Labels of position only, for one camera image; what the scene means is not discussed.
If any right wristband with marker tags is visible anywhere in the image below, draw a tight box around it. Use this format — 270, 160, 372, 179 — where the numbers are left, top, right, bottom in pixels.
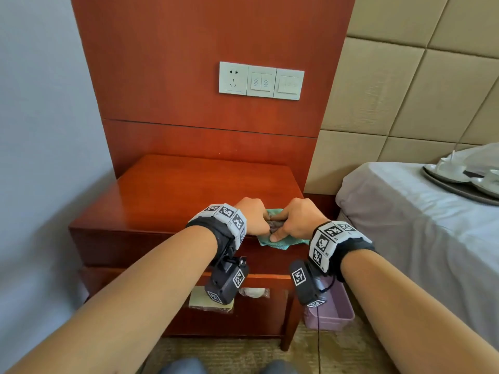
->
308, 220, 376, 283

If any bed with grey-white sheet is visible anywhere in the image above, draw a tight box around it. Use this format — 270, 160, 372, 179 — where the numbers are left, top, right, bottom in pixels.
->
335, 161, 499, 352

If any left wristband with marker tags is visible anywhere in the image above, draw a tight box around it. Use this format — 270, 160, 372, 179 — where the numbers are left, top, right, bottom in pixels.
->
186, 204, 248, 266

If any dark serving tray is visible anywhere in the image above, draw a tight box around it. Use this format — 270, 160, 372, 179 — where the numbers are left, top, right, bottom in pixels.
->
421, 165, 499, 207

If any white saucer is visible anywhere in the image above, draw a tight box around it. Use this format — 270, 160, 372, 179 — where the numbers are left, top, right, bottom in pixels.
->
469, 178, 499, 199
424, 163, 475, 184

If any person's left leg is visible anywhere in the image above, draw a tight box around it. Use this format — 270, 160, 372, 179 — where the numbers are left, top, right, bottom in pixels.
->
157, 358, 208, 374

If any white double rocker switch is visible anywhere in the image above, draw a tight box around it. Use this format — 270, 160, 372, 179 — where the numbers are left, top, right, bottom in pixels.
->
247, 65, 278, 99

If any white plain switch plate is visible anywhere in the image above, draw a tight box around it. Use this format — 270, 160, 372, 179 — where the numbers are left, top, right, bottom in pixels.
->
274, 68, 305, 101

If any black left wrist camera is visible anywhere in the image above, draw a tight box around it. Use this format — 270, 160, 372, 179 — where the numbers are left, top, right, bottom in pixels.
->
204, 256, 250, 306

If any clear plastic wrapped item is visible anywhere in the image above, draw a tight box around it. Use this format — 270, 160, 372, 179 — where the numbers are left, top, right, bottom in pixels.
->
238, 287, 271, 300

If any white wall power socket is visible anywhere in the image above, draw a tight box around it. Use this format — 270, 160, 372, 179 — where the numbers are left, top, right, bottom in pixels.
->
219, 61, 249, 96

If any person's left forearm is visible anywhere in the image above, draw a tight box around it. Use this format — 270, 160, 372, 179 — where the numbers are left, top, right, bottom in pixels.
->
5, 226, 219, 374

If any red-brown wooden nightstand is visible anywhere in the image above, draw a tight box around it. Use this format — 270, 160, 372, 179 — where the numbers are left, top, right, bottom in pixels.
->
68, 153, 307, 352

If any person's right leg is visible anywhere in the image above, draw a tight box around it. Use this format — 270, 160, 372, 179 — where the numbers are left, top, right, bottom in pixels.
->
264, 359, 301, 374

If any person's left hand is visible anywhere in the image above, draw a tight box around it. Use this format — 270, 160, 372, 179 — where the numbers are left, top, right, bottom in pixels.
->
233, 197, 272, 236

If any green cleaning cloth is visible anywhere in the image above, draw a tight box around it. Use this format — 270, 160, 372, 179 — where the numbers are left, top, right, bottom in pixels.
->
257, 207, 311, 251

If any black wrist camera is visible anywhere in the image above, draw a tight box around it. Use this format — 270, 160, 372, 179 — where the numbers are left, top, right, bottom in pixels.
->
204, 256, 250, 306
289, 259, 329, 308

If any beige padded headboard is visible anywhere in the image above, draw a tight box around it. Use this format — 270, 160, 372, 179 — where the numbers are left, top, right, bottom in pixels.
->
304, 0, 499, 197

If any person's right forearm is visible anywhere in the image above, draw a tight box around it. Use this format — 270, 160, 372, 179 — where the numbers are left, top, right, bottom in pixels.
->
338, 251, 499, 374

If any red-brown wooden wall panel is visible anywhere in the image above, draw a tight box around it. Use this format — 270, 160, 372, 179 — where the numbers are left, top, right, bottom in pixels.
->
70, 0, 357, 196

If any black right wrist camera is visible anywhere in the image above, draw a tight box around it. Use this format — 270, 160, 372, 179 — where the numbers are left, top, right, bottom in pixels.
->
289, 259, 329, 308

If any person's right hand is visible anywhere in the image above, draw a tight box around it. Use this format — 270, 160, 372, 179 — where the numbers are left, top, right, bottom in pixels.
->
265, 198, 330, 243

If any wristband with marker tags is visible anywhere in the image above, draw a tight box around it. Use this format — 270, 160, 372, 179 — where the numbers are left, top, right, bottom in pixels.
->
186, 204, 248, 266
308, 220, 376, 283

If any person's leg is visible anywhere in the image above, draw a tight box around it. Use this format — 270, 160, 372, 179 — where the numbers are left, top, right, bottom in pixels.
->
264, 359, 301, 374
157, 358, 208, 374

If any pink plastic bin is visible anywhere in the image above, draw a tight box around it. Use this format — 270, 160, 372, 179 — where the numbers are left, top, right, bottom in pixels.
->
304, 281, 356, 332

